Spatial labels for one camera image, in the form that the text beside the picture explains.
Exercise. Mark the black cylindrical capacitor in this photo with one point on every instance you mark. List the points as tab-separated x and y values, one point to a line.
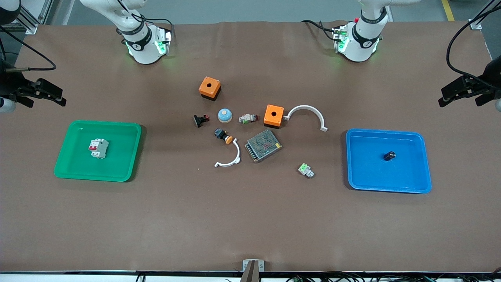
389	156

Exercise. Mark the green plastic tray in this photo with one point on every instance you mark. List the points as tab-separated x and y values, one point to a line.
117	160

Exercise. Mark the blue plastic tray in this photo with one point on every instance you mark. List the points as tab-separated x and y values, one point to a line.
372	172

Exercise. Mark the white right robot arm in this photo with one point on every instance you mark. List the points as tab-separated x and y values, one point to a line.
143	51

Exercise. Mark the blue dome buzzer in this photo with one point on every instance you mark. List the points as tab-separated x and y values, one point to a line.
225	116

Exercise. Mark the small white curved bracket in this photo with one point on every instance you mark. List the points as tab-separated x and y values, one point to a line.
236	154

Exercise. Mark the metal mesh power supply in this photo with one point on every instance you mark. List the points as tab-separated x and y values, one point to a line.
263	145

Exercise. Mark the black rectangular pushbutton switch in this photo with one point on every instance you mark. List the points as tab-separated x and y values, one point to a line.
200	120

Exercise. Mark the white green indicator switch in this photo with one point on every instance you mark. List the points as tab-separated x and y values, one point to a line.
246	118

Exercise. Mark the brown table mat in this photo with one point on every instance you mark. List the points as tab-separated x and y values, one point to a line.
250	219

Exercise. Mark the green white contact block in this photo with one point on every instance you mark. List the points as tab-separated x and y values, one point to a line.
305	170

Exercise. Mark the orange button enclosure box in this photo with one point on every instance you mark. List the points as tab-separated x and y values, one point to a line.
274	114
209	87

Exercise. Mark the orange-headed black push button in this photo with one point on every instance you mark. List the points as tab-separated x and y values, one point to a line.
222	135

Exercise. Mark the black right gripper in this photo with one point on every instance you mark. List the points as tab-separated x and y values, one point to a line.
8	83

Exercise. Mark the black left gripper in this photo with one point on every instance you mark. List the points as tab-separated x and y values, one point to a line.
491	75

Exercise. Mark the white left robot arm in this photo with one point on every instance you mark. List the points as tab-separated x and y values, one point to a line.
358	49

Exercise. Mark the large white curved bracket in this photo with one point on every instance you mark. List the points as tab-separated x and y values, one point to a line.
305	107

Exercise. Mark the white circuit breaker red switch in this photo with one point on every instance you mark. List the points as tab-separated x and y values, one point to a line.
100	149

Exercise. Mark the aluminium frame profile with bracket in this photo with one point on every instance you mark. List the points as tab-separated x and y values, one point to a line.
475	25

